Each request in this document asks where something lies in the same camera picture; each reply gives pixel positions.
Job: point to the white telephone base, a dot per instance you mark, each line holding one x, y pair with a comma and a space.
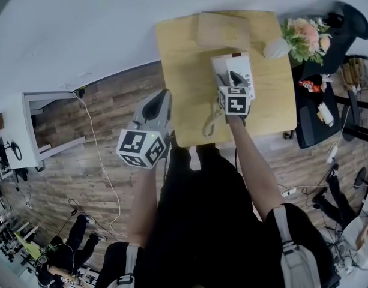
240, 64

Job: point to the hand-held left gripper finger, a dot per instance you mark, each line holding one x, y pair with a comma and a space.
139, 114
168, 109

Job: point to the pink flower bouquet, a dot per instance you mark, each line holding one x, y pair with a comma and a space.
305, 37

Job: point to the black office chair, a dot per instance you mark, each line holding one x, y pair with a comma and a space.
315, 124

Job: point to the person's left forearm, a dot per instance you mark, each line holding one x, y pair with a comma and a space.
143, 208

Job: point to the white plastic bottle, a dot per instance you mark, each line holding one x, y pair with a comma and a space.
325, 114

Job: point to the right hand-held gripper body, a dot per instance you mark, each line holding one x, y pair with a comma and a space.
236, 103

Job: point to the olive fabric bundle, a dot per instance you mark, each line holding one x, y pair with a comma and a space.
353, 70

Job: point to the person's black clothing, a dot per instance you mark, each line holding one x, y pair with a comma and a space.
207, 220

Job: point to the brown cardboard box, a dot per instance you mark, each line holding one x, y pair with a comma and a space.
224, 30

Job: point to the red snack packet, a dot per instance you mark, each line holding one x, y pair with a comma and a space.
308, 86

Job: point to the white side desk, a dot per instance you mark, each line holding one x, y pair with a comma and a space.
18, 124

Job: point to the white power strip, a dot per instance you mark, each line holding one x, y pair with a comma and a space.
332, 153
288, 191

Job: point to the person's right forearm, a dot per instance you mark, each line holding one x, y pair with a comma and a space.
252, 166

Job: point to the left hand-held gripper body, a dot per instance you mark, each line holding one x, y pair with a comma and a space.
141, 148

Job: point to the white ribbed vase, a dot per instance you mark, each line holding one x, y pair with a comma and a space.
275, 48

